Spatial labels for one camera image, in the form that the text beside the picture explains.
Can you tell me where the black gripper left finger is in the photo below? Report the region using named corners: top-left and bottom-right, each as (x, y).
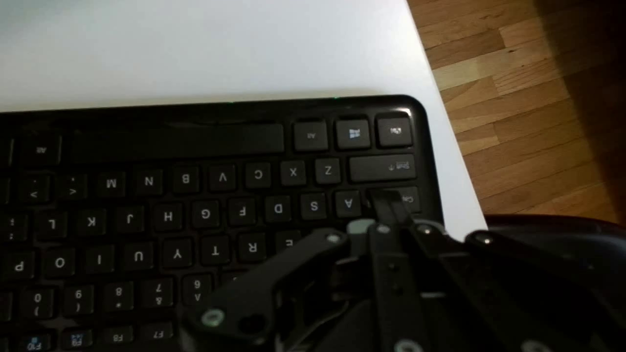
top-left (175, 190), bottom-right (412, 352)

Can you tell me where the black leather office chair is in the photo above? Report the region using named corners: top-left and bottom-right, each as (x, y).
top-left (486, 213), bottom-right (626, 330)

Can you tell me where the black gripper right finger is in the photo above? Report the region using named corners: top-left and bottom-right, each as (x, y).
top-left (392, 186), bottom-right (617, 352)

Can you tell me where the black computer keyboard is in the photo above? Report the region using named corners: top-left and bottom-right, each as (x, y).
top-left (0, 94), bottom-right (447, 352)

